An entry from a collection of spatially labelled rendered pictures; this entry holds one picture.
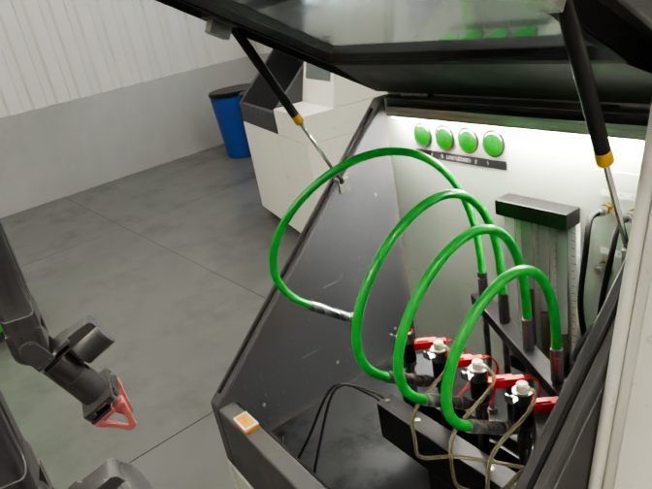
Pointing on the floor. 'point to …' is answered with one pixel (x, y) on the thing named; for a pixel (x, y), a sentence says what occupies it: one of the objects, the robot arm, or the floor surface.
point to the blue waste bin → (231, 119)
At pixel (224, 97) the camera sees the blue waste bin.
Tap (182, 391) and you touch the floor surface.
